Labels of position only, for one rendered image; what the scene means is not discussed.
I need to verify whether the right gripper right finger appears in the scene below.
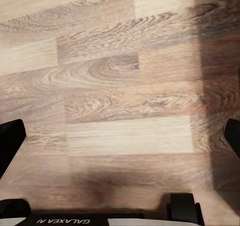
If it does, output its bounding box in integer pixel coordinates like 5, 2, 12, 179
224, 118, 240, 159

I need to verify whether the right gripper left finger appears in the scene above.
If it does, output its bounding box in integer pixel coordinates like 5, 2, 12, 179
0, 119, 26, 179

